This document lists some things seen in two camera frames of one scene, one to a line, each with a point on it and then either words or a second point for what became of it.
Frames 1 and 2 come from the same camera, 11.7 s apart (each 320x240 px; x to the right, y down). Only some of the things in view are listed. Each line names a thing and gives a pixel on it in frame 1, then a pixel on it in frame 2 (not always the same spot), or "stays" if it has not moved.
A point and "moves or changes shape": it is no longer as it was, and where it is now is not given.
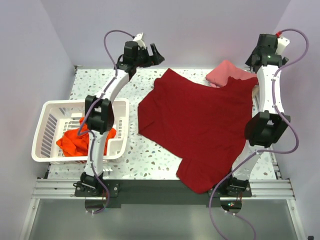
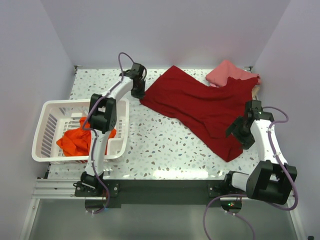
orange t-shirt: (74, 145) stays
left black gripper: (156, 59) to (141, 93)
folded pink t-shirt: (220, 75) stays
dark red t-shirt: (206, 125) moves or changes shape
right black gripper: (248, 62) to (246, 142)
